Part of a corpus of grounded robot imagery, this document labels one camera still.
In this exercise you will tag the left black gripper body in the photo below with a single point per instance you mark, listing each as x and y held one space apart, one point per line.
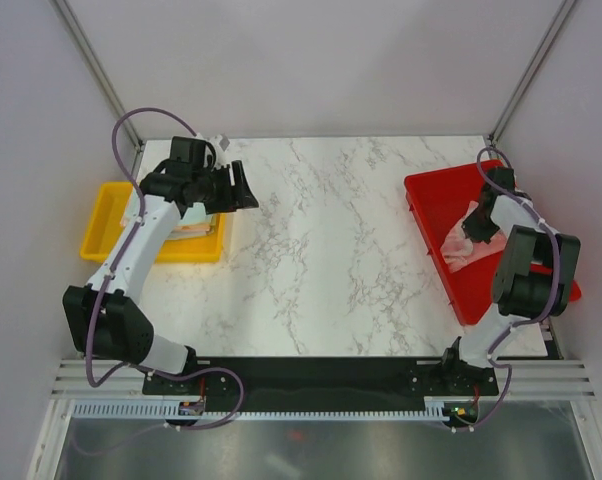
208 196

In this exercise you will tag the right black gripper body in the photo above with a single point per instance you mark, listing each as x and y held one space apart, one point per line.
479 227

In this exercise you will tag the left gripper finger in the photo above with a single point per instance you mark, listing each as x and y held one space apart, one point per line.
222 197
242 194

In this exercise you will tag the pink printed towel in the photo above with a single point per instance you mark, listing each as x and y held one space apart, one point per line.
458 251

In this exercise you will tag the mint green towel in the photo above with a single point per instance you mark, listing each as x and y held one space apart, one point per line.
194 214

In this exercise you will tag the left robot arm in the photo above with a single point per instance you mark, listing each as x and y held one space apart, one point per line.
103 315

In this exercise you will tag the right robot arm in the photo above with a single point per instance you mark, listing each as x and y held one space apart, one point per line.
533 279

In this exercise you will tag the red plastic tray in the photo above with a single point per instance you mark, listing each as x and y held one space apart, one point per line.
438 200

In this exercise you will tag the yellow plastic tray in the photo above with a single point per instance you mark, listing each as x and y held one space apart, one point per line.
104 229

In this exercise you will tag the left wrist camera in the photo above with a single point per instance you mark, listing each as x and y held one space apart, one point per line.
220 143

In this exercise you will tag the slotted cable duct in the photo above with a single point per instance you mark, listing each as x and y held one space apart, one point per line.
174 410

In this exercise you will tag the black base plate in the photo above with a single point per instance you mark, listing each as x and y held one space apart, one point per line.
347 383

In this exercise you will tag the left aluminium frame post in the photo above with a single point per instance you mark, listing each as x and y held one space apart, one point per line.
80 40

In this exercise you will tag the aluminium frame post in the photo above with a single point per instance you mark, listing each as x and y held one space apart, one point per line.
80 40
554 30

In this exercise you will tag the aluminium frame rail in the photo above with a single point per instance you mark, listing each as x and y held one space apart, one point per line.
522 379

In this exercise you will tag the right aluminium frame post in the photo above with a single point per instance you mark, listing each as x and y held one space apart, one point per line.
554 30

